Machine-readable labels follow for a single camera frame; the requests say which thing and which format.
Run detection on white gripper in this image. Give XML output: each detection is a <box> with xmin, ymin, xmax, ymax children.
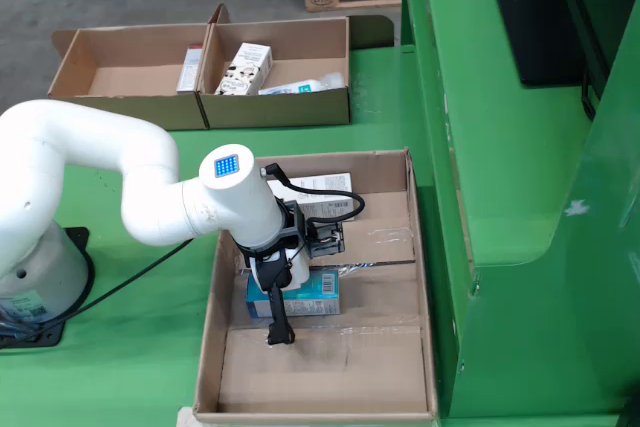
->
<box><xmin>248</xmin><ymin>245</ymin><xmax>312</xmax><ymax>347</ymax></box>

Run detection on blue holographic product box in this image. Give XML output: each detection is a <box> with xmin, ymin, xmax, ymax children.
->
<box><xmin>244</xmin><ymin>269</ymin><xmax>341</xmax><ymax>319</ymax></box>

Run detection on shallow cardboard tray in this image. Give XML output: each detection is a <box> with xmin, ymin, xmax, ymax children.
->
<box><xmin>192</xmin><ymin>148</ymin><xmax>440</xmax><ymax>423</ymax></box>

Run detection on long white product box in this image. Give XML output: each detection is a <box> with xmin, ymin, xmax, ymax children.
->
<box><xmin>267</xmin><ymin>172</ymin><xmax>355</xmax><ymax>222</ymax></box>

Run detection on cow print hand cream box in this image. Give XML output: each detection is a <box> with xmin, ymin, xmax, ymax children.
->
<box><xmin>214</xmin><ymin>42</ymin><xmax>274</xmax><ymax>97</ymax></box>

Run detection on white box with red band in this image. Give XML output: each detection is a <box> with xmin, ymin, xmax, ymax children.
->
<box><xmin>175</xmin><ymin>45</ymin><xmax>205</xmax><ymax>93</ymax></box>

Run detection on brown cardboard box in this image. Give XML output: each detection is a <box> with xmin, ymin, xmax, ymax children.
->
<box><xmin>198</xmin><ymin>3</ymin><xmax>352</xmax><ymax>129</ymax></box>
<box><xmin>48</xmin><ymin>3</ymin><xmax>231</xmax><ymax>131</ymax></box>

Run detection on white teal tube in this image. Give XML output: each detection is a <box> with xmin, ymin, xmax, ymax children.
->
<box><xmin>258</xmin><ymin>71</ymin><xmax>346</xmax><ymax>96</ymax></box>

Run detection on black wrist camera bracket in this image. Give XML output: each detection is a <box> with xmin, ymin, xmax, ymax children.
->
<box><xmin>282</xmin><ymin>199</ymin><xmax>347</xmax><ymax>257</ymax></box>

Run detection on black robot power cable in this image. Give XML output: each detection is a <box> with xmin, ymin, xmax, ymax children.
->
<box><xmin>29</xmin><ymin>238</ymin><xmax>195</xmax><ymax>328</ymax></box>

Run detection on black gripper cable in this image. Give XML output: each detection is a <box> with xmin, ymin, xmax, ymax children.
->
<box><xmin>262</xmin><ymin>162</ymin><xmax>366</xmax><ymax>224</ymax></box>

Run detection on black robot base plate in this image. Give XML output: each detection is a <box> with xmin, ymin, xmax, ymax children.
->
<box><xmin>0</xmin><ymin>226</ymin><xmax>96</xmax><ymax>348</ymax></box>

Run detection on green metal shelf frame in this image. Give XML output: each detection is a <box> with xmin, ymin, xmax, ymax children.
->
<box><xmin>399</xmin><ymin>0</ymin><xmax>640</xmax><ymax>421</ymax></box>

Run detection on black hanging cable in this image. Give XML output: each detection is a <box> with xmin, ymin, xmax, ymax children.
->
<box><xmin>578</xmin><ymin>70</ymin><xmax>599</xmax><ymax>122</ymax></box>

